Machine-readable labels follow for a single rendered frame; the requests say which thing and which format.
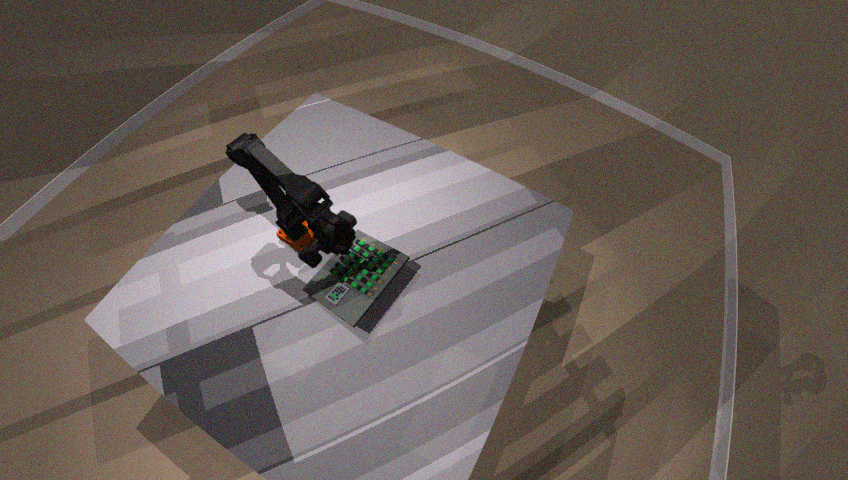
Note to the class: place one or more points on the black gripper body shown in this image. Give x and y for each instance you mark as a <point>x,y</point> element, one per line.
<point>310,255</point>

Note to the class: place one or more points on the grey switch panel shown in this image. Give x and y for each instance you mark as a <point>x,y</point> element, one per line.
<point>348,285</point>

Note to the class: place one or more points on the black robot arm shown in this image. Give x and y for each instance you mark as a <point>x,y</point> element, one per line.
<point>301,201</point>

